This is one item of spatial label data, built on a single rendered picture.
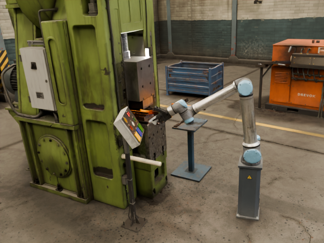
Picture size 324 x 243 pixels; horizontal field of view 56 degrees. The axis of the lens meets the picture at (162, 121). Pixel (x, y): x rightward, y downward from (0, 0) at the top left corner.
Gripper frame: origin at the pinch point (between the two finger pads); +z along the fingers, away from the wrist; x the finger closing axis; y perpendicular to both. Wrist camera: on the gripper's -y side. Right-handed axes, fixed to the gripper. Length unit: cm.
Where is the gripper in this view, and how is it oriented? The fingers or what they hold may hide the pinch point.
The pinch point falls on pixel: (149, 121)
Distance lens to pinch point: 281.8
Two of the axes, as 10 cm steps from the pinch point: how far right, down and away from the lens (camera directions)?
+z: -8.4, 4.9, 2.4
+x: 0.6, -3.6, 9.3
